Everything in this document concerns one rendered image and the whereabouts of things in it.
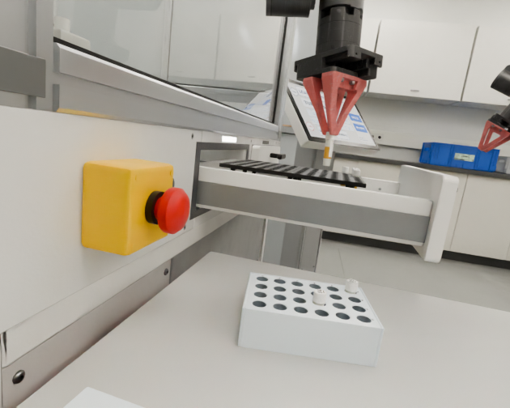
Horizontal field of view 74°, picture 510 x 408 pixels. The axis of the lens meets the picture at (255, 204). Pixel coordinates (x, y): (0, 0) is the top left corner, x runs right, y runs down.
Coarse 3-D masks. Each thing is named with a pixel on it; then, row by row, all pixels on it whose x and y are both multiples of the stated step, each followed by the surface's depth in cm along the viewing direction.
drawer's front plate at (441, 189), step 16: (400, 176) 67; (416, 176) 54; (432, 176) 45; (448, 176) 41; (400, 192) 65; (416, 192) 52; (432, 192) 44; (448, 192) 41; (432, 208) 43; (448, 208) 41; (432, 224) 42; (448, 224) 41; (432, 240) 42; (432, 256) 42
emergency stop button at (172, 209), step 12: (168, 192) 28; (180, 192) 28; (156, 204) 28; (168, 204) 27; (180, 204) 28; (156, 216) 29; (168, 216) 27; (180, 216) 28; (168, 228) 28; (180, 228) 29
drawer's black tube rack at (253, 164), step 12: (240, 168) 52; (252, 168) 52; (264, 168) 52; (276, 168) 55; (288, 168) 59; (300, 168) 62; (312, 168) 66; (300, 180) 66; (312, 180) 50; (324, 180) 49; (336, 180) 49; (348, 180) 51
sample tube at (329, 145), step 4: (328, 132) 46; (328, 136) 46; (332, 136) 46; (328, 140) 46; (332, 140) 46; (328, 144) 46; (332, 144) 46; (328, 148) 46; (332, 148) 46; (324, 152) 47; (328, 152) 46; (324, 156) 47; (328, 156) 46; (324, 160) 47; (328, 160) 46; (324, 164) 47; (328, 164) 46
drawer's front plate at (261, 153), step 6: (252, 150) 78; (258, 150) 77; (264, 150) 82; (270, 150) 90; (276, 150) 99; (252, 156) 78; (258, 156) 78; (264, 156) 84; (270, 162) 93; (276, 162) 102
